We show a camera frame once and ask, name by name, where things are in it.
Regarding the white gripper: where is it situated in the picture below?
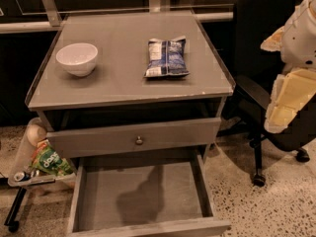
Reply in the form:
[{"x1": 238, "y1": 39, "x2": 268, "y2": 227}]
[{"x1": 261, "y1": 0, "x2": 316, "y2": 133}]

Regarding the blue chip bag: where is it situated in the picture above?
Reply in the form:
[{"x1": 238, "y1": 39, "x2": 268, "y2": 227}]
[{"x1": 144, "y1": 36, "x2": 190, "y2": 78}]

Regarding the closed grey top drawer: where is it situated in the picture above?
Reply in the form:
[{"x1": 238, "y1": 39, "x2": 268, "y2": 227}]
[{"x1": 47, "y1": 118, "x2": 221, "y2": 158}]

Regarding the round metal drawer knob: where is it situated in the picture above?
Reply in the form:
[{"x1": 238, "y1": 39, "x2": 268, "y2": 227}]
[{"x1": 135, "y1": 136, "x2": 143, "y2": 145}]

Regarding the open grey middle drawer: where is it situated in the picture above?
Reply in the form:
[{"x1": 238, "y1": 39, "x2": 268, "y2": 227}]
[{"x1": 67, "y1": 149, "x2": 230, "y2": 237}]

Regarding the grey drawer cabinet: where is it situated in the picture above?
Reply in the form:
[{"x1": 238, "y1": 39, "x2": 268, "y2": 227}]
[{"x1": 25, "y1": 10, "x2": 237, "y2": 161}]

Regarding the green snack bag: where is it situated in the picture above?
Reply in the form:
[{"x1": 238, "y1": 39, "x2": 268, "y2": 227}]
[{"x1": 32, "y1": 140, "x2": 73, "y2": 176}]

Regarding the black office chair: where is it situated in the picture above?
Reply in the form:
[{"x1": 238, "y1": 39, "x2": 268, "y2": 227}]
[{"x1": 222, "y1": 0, "x2": 316, "y2": 187}]

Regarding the white ceramic bowl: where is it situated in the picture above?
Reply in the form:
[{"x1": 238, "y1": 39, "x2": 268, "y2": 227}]
[{"x1": 56, "y1": 42, "x2": 99, "y2": 77}]

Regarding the soda can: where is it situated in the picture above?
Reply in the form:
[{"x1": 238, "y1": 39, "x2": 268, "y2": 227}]
[{"x1": 14, "y1": 171, "x2": 31, "y2": 182}]

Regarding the black stand leg with wheel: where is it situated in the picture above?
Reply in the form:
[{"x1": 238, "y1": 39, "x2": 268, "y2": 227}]
[{"x1": 4, "y1": 188, "x2": 27, "y2": 233}]

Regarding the metal wall rail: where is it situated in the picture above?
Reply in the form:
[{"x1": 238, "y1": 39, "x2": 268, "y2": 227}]
[{"x1": 0, "y1": 0, "x2": 233, "y2": 34}]

